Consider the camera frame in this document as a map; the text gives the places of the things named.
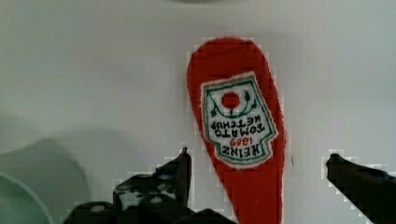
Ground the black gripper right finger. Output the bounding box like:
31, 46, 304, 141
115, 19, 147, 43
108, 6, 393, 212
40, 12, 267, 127
326, 153, 396, 224

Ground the red plush ketchup bottle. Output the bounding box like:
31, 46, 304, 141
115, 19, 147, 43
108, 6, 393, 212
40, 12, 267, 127
187, 37, 286, 224

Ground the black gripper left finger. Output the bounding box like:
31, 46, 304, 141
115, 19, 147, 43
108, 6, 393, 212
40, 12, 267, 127
63, 148, 236, 224

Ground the green metal cup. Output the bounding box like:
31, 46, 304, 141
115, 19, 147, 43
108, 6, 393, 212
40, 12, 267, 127
0, 140, 91, 224

